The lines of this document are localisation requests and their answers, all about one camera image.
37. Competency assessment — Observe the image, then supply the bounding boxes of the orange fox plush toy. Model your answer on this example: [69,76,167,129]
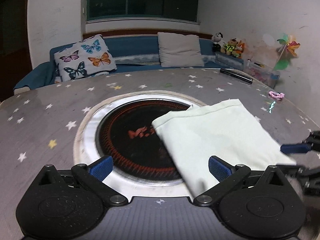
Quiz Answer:
[232,40,246,59]

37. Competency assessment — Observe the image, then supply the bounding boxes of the colourful pinwheel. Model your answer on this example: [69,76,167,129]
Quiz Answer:
[273,33,300,70]

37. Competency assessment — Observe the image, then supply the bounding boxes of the clear plastic box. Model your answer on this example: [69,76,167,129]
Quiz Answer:
[243,59,280,88]

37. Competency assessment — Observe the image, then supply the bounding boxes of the black stick on table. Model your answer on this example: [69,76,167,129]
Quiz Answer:
[220,68,253,84]

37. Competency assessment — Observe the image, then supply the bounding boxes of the round built-in induction cooker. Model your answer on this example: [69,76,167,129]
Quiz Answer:
[73,90,205,199]

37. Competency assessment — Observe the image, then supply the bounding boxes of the beige cushion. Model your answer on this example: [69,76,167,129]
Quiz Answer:
[157,32,204,67]

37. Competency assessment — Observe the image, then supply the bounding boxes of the butterfly print pillow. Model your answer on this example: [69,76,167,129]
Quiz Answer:
[54,34,117,82]

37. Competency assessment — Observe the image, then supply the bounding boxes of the panda plush toy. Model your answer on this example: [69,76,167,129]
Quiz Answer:
[212,32,225,52]

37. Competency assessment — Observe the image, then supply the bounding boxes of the yellow green plush toy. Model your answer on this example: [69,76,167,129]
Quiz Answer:
[221,38,238,55]

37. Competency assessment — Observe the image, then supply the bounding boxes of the pale green t-shirt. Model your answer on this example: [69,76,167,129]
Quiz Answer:
[152,99,296,197]

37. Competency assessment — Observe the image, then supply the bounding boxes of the pink hair tie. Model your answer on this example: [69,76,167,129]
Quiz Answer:
[268,90,286,101]

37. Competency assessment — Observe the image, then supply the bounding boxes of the grey star tablecloth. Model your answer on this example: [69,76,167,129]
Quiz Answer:
[1,68,319,239]

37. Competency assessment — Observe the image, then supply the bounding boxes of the blue sofa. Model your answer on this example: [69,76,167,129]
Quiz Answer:
[14,35,244,94]

